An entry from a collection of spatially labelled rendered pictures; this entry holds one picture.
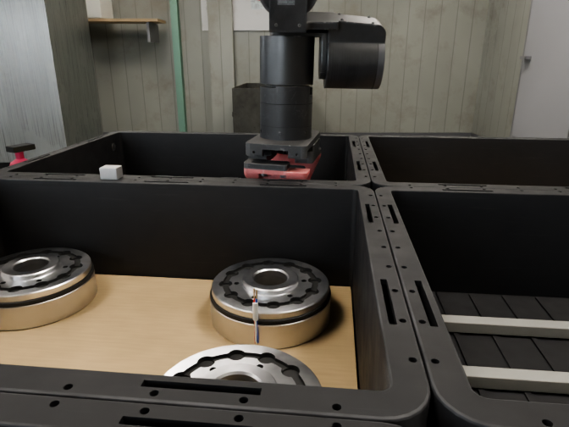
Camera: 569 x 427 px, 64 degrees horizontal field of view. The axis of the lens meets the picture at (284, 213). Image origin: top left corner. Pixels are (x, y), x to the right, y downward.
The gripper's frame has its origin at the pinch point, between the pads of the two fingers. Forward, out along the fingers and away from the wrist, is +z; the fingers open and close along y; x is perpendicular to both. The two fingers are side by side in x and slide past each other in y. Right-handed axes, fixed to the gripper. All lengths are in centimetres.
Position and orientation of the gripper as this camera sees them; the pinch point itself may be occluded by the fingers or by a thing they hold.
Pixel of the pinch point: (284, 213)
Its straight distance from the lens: 53.8
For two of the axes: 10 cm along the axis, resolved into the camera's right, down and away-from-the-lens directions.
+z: -0.2, 9.4, 3.3
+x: -9.8, -0.9, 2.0
